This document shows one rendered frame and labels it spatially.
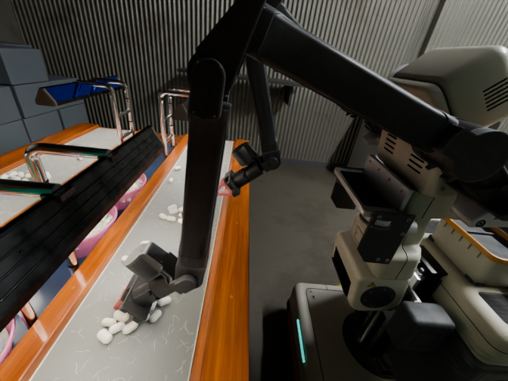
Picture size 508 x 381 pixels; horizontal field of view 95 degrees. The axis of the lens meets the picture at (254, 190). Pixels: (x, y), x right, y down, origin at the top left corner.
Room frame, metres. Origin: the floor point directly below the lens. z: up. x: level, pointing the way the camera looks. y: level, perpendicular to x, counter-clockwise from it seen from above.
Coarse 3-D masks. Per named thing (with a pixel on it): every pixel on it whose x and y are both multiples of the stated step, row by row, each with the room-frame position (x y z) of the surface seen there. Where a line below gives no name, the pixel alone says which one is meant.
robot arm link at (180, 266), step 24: (192, 72) 0.30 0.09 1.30; (216, 72) 0.30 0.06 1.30; (192, 96) 0.30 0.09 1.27; (216, 96) 0.30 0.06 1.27; (192, 120) 0.32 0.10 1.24; (216, 120) 0.32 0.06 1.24; (192, 144) 0.33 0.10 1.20; (216, 144) 0.33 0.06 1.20; (192, 168) 0.33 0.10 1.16; (216, 168) 0.33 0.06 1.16; (192, 192) 0.33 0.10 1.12; (216, 192) 0.34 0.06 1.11; (192, 216) 0.32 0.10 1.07; (192, 240) 0.32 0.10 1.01; (192, 264) 0.31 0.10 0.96
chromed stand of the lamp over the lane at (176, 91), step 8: (176, 88) 1.38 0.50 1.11; (184, 88) 1.39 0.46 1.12; (160, 96) 1.23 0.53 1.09; (168, 96) 1.38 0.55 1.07; (184, 96) 1.24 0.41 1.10; (160, 104) 1.23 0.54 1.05; (168, 104) 1.38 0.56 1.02; (160, 112) 1.23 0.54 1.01; (160, 120) 1.23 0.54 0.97; (168, 136) 1.33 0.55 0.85
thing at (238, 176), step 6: (234, 174) 0.74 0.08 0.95; (240, 174) 0.73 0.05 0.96; (228, 180) 0.71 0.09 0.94; (234, 180) 0.72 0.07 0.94; (240, 180) 0.72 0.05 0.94; (246, 180) 0.72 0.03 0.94; (228, 186) 0.70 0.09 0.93; (234, 186) 0.71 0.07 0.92; (240, 186) 0.73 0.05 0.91; (234, 192) 0.70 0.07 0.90
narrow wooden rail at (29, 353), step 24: (168, 168) 1.08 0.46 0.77; (144, 192) 0.83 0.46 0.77; (120, 216) 0.65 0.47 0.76; (120, 240) 0.55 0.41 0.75; (96, 264) 0.44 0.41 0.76; (72, 288) 0.36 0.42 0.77; (48, 312) 0.29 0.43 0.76; (72, 312) 0.31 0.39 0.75; (24, 336) 0.24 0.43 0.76; (48, 336) 0.24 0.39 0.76; (24, 360) 0.20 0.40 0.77
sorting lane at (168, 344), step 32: (224, 160) 1.33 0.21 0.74; (160, 192) 0.88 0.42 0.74; (160, 224) 0.67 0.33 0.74; (96, 288) 0.38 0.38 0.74; (96, 320) 0.30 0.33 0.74; (128, 320) 0.31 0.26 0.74; (160, 320) 0.32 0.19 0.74; (192, 320) 0.33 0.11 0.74; (64, 352) 0.23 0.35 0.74; (96, 352) 0.24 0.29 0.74; (128, 352) 0.24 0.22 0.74; (160, 352) 0.25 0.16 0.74; (192, 352) 0.26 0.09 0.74
